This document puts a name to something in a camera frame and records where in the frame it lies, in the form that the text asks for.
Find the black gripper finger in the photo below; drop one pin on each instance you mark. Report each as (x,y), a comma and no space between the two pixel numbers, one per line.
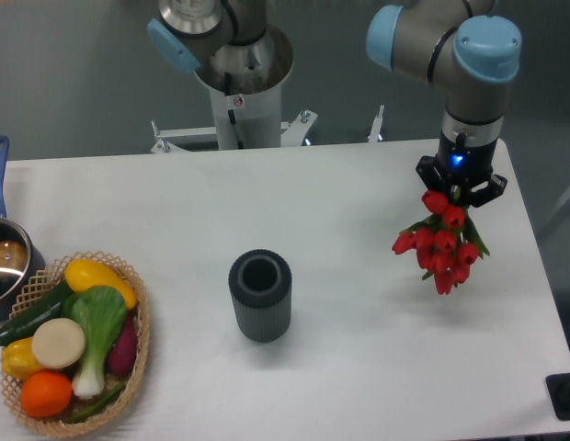
(433,174)
(488,191)

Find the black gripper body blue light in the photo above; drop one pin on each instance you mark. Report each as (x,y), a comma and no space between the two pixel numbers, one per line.
(465,156)

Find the red tulip bouquet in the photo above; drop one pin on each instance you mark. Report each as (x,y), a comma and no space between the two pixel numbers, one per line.
(446,242)

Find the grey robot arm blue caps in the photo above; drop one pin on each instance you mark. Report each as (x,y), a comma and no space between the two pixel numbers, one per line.
(459,47)

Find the dark grey ribbed vase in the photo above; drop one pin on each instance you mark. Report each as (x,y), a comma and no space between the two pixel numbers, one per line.
(260,284)

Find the black device at table edge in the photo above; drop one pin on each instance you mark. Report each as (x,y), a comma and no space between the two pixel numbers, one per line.
(558,386)

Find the green bok choy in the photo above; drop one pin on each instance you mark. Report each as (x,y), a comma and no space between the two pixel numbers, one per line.
(100,311)

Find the purple sweet potato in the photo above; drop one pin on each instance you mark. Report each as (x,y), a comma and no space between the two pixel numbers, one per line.
(122,355)

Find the yellow squash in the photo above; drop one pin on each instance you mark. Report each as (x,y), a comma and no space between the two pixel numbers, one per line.
(82,274)

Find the green chili pepper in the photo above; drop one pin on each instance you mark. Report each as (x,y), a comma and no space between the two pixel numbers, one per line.
(98,406)

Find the green cucumber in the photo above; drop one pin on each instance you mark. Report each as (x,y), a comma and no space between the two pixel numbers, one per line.
(28,321)

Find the beige round disc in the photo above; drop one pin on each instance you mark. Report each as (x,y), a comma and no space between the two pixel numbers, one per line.
(58,343)

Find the orange fruit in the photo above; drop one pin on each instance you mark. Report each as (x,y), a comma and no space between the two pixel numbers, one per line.
(46,394)

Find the yellow bell pepper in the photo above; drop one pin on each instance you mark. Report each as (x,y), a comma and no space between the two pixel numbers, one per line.
(18,360)

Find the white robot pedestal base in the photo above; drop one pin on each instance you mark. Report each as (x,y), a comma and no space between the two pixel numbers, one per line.
(245,88)

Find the blue handled steel pot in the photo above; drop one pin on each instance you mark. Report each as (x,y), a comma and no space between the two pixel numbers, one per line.
(19,257)

